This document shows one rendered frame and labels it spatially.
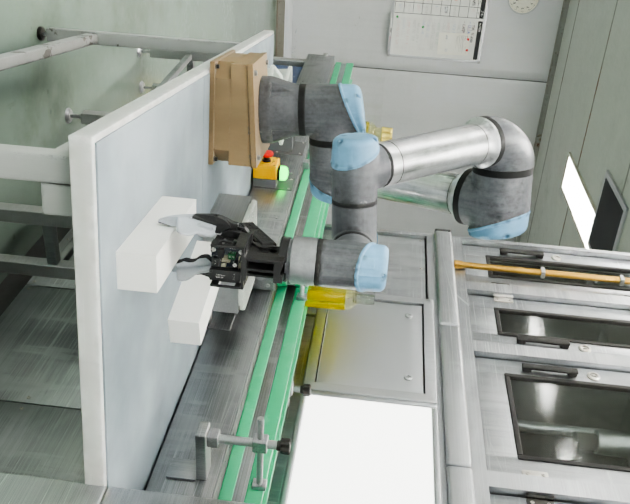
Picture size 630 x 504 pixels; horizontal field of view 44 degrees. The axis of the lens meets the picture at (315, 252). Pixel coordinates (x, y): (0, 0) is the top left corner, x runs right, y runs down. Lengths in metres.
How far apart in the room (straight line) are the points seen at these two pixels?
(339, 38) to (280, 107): 6.20
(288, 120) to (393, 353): 0.73
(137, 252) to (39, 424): 0.90
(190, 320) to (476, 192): 0.60
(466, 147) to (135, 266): 0.61
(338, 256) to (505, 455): 0.92
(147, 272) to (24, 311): 1.24
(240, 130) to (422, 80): 6.38
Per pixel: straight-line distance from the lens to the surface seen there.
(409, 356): 2.13
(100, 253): 1.11
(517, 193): 1.53
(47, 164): 1.13
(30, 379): 2.12
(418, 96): 8.06
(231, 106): 1.68
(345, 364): 2.07
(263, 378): 1.75
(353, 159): 1.23
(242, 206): 1.80
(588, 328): 2.47
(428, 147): 1.34
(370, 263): 1.18
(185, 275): 1.24
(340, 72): 3.46
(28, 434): 1.97
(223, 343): 1.82
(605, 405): 2.20
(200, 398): 1.67
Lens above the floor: 1.12
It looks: 4 degrees down
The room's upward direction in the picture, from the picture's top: 96 degrees clockwise
